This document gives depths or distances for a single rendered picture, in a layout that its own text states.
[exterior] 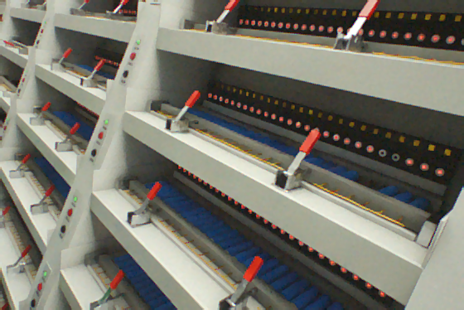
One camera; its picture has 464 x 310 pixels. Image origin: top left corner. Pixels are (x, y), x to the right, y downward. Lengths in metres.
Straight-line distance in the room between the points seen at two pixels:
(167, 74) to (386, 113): 0.47
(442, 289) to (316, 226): 0.13
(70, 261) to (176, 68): 0.51
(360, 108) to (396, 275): 0.33
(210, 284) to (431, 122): 0.43
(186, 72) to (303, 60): 0.40
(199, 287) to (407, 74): 0.40
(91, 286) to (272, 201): 0.50
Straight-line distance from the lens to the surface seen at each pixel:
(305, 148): 0.43
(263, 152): 0.52
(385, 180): 0.52
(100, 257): 0.83
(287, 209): 0.41
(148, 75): 0.74
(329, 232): 0.38
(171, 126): 0.61
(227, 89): 0.74
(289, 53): 0.47
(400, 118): 0.59
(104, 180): 0.76
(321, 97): 0.65
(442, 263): 0.35
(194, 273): 0.54
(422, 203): 0.48
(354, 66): 0.42
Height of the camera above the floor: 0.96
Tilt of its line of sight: 3 degrees down
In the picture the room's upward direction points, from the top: 23 degrees clockwise
